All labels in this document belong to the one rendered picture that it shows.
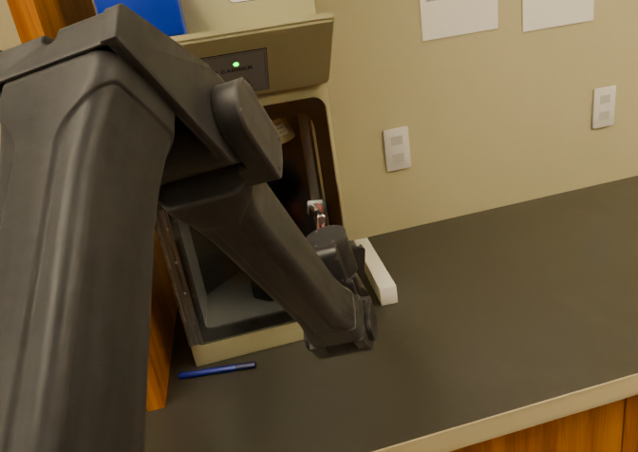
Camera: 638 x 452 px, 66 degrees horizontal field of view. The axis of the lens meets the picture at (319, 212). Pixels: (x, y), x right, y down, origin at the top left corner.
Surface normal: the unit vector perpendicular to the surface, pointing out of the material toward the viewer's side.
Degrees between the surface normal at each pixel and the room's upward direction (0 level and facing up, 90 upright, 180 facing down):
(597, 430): 90
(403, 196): 90
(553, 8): 90
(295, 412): 0
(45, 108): 44
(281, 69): 135
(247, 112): 81
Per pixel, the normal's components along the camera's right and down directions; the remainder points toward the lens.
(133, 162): 0.93, -0.13
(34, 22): 0.21, 0.31
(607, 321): -0.14, -0.93
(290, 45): 0.25, 0.87
